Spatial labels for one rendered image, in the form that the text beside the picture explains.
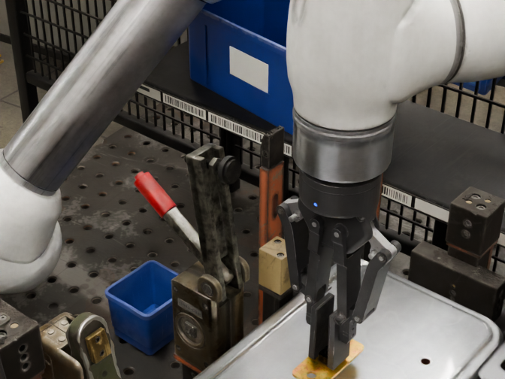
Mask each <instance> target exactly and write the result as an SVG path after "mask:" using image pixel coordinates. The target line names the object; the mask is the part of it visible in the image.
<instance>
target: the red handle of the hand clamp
mask: <svg viewBox="0 0 505 379"><path fill-rule="evenodd" d="M135 180H136V181H135V182H134V185H135V186H136V188H137V189H138V190H139V191H140V193H141V194H142V195H143V196H144V198H145V199H146V200H147V201H148V202H149V203H150V205H151V206H152V207H153V208H154V210H155V211H156V212H157V213H158V215H159V216H160V217H161V218H164V219H165V221H166V222H167V223H168V224H169V226H170V227H171V228H172V229H173V230H174V231H175V232H176V233H177V235H178V236H179V237H180V239H181V240H182V241H183V242H184V244H185V245H186V246H187V247H188V248H189V249H190V250H191V251H192V253H193V254H194V255H195V257H196V258H197V259H198V261H199V262H200V263H201V264H202V265H203V261H202V256H201V247H200V242H199V237H198V233H197V232H196V230H195V229H194V228H193V227H192V225H191V224H190V223H189V221H188V220H187V219H186V218H185V217H184V216H183V215H182V214H181V212H180V211H179V210H178V209H177V205H176V204H175V203H174V201H173V200H172V199H171V198H170V196H169V195H168V194H167V193H166V192H165V191H164V190H163V189H162V187H161V186H160V185H159V184H158V182H157V181H156V180H155V179H154V177H153V176H152V175H151V174H150V173H149V172H146V173H143V172H140V173H138V174H137V175H136V176H135ZM221 263H222V273H223V277H224V283H225V286H226V285H227V284H228V283H230V282H231V281H232V279H233V277H234V276H233V272H232V271H231V270H230V269H228V268H227V267H226V266H225V265H224V263H223V262H222V261H221Z"/></svg>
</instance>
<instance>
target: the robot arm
mask: <svg viewBox="0 0 505 379"><path fill-rule="evenodd" d="M219 1H222V0H117V2H116V3H115V5H114V6H113V7H112V8H111V9H110V11H109V12H108V13H107V15H106V16H105V17H104V19H103V20H102V21H101V22H100V24H99V25H98V27H97V28H96V29H95V31H94V32H93V33H92V34H91V35H90V37H89V38H88V40H87V41H86V42H85V44H84V45H83V46H82V47H81V48H80V50H79V51H78V53H77V54H76V55H75V57H74V58H73V59H72V60H71V62H70V63H69V64H68V66H67V67H66V68H65V70H64V71H63V72H62V73H61V75H60V76H59V77H58V79H57V80H56V82H55V83H54V84H53V85H52V86H51V88H50V89H49V90H48V92H47V93H46V95H45V96H44V97H43V98H42V100H41V101H40V102H39V103H38V105H37V106H36V108H35V109H34V110H33V112H32V113H31V114H30V115H29V117H28V118H27V119H26V121H25V122H24V124H22V126H21V127H20V128H19V130H18V131H17V133H16V134H15V135H14V137H12V139H11V140H10V141H9V143H8V144H7V146H6V147H5V148H4V149H0V294H12V293H23V292H26V291H29V290H33V289H34V288H35V287H37V286H39V285H40V284H41V283H43V282H44V281H45V280H46V279H47V278H48V277H49V276H50V275H51V274H52V272H53V270H54V268H55V267H56V264H57V262H58V260H59V255H60V253H61V249H62V233H61V229H60V225H59V222H58V221H57V220H58V218H59V216H60V214H61V213H62V199H61V193H60V189H59V188H60V186H61V185H62V184H63V183H64V181H65V180H66V179H67V177H68V176H69V175H70V173H71V172H72V171H73V170H74V169H75V168H76V166H77V165H78V164H79V162H80V161H81V160H82V158H83V157H84V156H85V155H86V154H87V153H88V151H89V150H90V149H91V147H92V146H93V145H94V143H95V142H96V141H97V140H98V139H99V137H100V136H101V135H102V133H103V132H104V131H105V129H106V128H107V127H108V126H109V125H110V124H111V122H112V121H113V120H114V118H115V117H116V116H117V114H118V113H119V112H120V111H121V110H122V109H123V107H124V106H125V105H126V103H127V102H128V101H129V99H130V98H131V97H132V96H133V95H134V94H135V92H136V91H137V90H138V88H139V87H140V86H141V84H142V83H143V82H144V81H145V80H146V79H147V78H148V76H149V75H150V74H151V72H152V71H153V70H154V68H155V67H156V66H157V65H158V64H159V63H160V61H161V60H162V59H163V57H164V56H165V55H166V53H167V52H168V51H169V50H170V49H171V48H172V46H173V45H174V44H175V42H176V41H177V40H178V38H179V37H180V36H181V35H182V34H183V33H184V31H185V30H186V29H187V27H188V26H189V25H190V23H191V22H192V21H193V20H194V19H195V18H196V16H197V15H198V13H199V12H200V11H201V9H202V8H203V7H204V6H205V5H206V3H210V4H213V3H216V2H219ZM286 63H287V72H288V78H289V82H290V85H291V88H292V93H293V101H294V107H293V109H292V118H293V142H292V155H293V159H294V161H295V163H296V165H297V166H298V167H299V168H300V172H299V196H300V197H299V198H298V197H297V196H291V197H290V198H289V199H287V200H285V201H284V202H283V203H282V204H280V205H278V206H277V213H278V216H279V218H280V221H281V223H282V225H283V231H284V238H285V243H286V255H287V261H288V267H289V278H290V284H291V288H292V289H293V290H294V291H295V292H299V291H301V292H302V293H303V294H304V298H305V301H306V302H307V312H306V321H307V324H309V325H310V342H309V353H308V356H309V357H310V358H311V359H316V358H317V357H318V354H319V352H320V351H321V350H322V349H323V348H324V347H326V346H327V345H328V362H327V367H328V368H329V369H331V370H335V369H336V367H338V366H339V364H341V363H342V362H343V361H344V360H345V359H346V358H347V357H348V356H349V347H350V341H351V340H352V339H353V338H354V337H355V335H356V328H357V327H356V326H357V323H358V324H361V323H363V322H364V321H365V320H366V319H367V318H368V317H369V316H370V315H371V314H372V313H373V312H374V311H375V310H376V307H377V305H378V302H379V299H380V295H381V292H382V290H383V285H384V283H385V280H386V275H387V273H388V270H389V266H390V263H391V260H392V259H393V258H394V257H395V256H396V255H397V254H398V253H399V252H400V251H401V244H400V243H399V242H398V241H396V240H393V241H391V242H389V241H388V240H387V239H386V238H385V237H384V236H383V235H382V234H381V233H380V232H379V230H380V223H379V220H378V219H377V215H376V210H377V207H378V204H379V200H380V190H381V181H382V173H383V172H384V171H385V170H386V169H387V168H388V166H389V164H390V162H391V160H392V146H393V138H394V130H395V124H396V119H397V113H396V110H397V105H398V103H401V102H405V101H406V100H407V99H409V98H411V97H413V96H414V95H416V94H418V93H419V92H422V91H424V90H426V89H428V88H431V87H433V86H437V85H441V84H446V83H469V82H475V81H480V80H489V79H493V78H497V77H503V76H505V0H290V4H289V15H288V23H287V34H286ZM308 228H309V230H310V235H309V230H308ZM368 241H369V242H370V245H371V248H370V253H369V254H368V257H369V259H371V261H370V262H369V263H368V265H367V268H366V271H365V273H364V278H363V281H362V284H361V254H362V252H363V250H364V244H365V243H366V242H368ZM333 253H334V263H337V310H336V311H335V312H334V295H333V294H332V293H327V292H328V291H329V290H330V289H331V288H332V287H330V286H329V285H328V283H329V278H330V272H331V262H332V256H333ZM301 272H302V274H301ZM329 287H330V288H329ZM326 293H327V294H326ZM325 294H326V295H325Z"/></svg>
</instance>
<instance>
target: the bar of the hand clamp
mask: <svg viewBox="0 0 505 379"><path fill-rule="evenodd" d="M184 161H185V162H186V164H187V168H188V174H189V182H190V187H191V192H192V200H193V205H194V210H195V219H196V224H197V229H198V237H199V242H200V247H201V256H202V261H203V266H204V274H209V275H211V276H213V277H215V278H216V279H217V280H218V281H219V283H220V284H221V287H222V301H221V302H224V301H225V300H226V299H227V297H226V292H225V283H224V277H223V273H222V263H221V260H222V262H223V263H224V265H225V266H226V267H227V268H228V269H230V270H231V271H232V272H233V276H234V277H233V279H232V281H231V282H230V283H228V284H227V285H229V286H231V287H234V288H237V289H240V288H242V287H243V279H242V274H241V268H240V258H239V253H238V247H237V237H236V231H235V226H234V216H233V210H232V205H231V195H230V189H229V184H233V183H234V182H236V180H237V179H238V178H239V177H240V173H241V163H240V160H239V159H238V158H237V157H235V156H226V157H225V152H224V147H221V146H218V145H215V144H212V143H207V144H205V145H203V146H202V147H199V148H198V149H197V150H194V151H193V152H191V153H188V154H186V155H185V158H184Z"/></svg>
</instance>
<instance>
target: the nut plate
mask: <svg viewBox="0 0 505 379"><path fill-rule="evenodd" d="M363 350H364V345H363V344H361V343H359V342H357V341H356V340H354V339H352V340H351V341H350V347H349V356H348V357H347V358H346V359H345V360H344V361H343V362H342V363H341V364H339V366H338V367H336V369H335V370H331V369H329V368H328V367H327V362H328V345H327V346H326V347H324V348H323V349H322V350H321V351H320V352H319V354H318V357H317V358H316V359H311V358H310V357H307V358H306V359H305V360H304V361H303V362H301V363H300V364H299V365H298V366H297V367H296V368H294V369H293V370H292V376H293V377H295V378H297V379H334V378H335V377H336V376H337V375H338V374H339V373H340V372H341V371H342V370H344V369H345V367H347V366H348V364H350V363H351V361H353V360H354V359H355V358H356V357H357V356H358V355H359V354H360V353H361V352H362V351H363ZM310 373H312V374H315V375H316V377H315V378H309V377H308V376H307V375H308V374H310Z"/></svg>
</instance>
